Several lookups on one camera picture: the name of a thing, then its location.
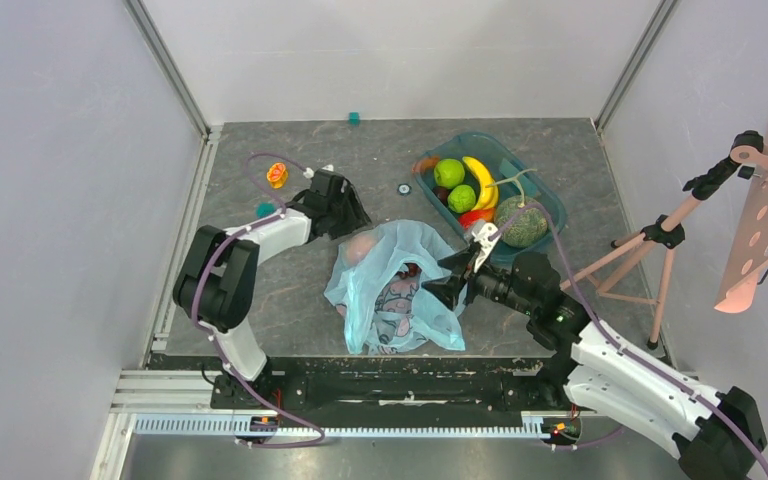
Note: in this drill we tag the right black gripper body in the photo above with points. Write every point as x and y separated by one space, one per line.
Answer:
464 281

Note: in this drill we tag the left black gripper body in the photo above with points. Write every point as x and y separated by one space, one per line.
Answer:
334 211

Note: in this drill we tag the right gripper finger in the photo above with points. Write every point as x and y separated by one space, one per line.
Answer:
451 292
460 261

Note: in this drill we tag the green netted fake melon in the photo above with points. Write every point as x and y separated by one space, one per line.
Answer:
527 229

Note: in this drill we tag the light blue plastic bag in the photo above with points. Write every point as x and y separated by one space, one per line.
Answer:
384 308

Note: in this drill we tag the green fake apple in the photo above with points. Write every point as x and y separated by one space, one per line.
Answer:
449 173

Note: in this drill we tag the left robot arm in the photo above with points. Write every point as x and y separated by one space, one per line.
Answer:
216 282

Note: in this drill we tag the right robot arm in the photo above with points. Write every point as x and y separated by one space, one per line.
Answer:
711 434

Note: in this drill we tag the pink fake peach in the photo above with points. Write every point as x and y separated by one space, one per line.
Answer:
358 247

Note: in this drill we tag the red fake mango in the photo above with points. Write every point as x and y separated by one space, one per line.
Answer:
468 219

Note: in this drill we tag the green fake fruit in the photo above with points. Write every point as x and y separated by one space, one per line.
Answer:
461 199

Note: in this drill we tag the yellow fake banana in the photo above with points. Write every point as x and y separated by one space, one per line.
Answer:
488 195

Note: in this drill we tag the dark brown fake fruit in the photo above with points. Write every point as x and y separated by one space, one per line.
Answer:
441 194

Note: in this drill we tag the yellow orange toy block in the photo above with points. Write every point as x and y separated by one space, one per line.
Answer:
277 175

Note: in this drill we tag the small teal piece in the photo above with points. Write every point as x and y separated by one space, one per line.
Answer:
264 210

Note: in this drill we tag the orange curved toy piece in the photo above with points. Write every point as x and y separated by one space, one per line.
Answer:
424 164

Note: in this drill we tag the teal rectangular block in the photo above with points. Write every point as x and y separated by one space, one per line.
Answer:
508 169

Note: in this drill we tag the teal plastic bin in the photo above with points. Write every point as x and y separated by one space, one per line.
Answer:
500 181

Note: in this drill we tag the pink music stand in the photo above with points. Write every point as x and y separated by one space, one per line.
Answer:
747 262

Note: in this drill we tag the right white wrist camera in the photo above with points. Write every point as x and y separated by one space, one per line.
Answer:
486 235

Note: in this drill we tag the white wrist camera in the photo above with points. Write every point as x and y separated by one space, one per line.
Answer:
326 169
486 235

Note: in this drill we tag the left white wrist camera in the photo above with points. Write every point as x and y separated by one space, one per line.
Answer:
326 169

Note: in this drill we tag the white cable tray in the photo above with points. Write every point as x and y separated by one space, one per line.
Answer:
264 427

